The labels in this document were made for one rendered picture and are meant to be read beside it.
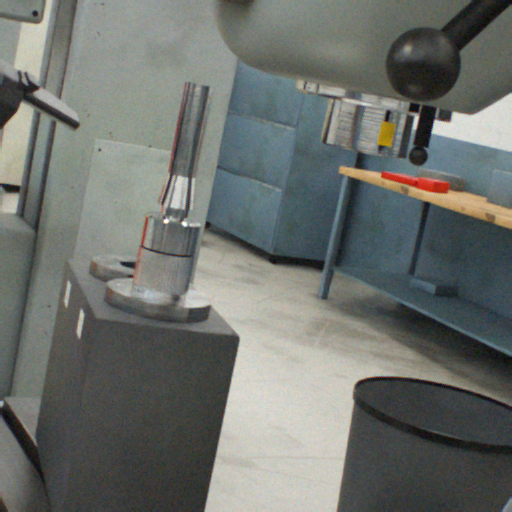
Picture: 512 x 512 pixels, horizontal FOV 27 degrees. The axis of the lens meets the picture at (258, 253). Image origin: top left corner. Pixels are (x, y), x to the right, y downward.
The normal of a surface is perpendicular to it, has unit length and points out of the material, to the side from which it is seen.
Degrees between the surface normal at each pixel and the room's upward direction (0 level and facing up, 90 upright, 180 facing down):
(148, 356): 90
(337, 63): 136
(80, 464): 90
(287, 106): 90
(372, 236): 90
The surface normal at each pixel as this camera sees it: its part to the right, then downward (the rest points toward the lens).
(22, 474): 0.20, -0.97
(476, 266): -0.87, -0.11
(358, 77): -0.18, 0.87
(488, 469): 0.33, 0.28
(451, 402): -0.29, 0.03
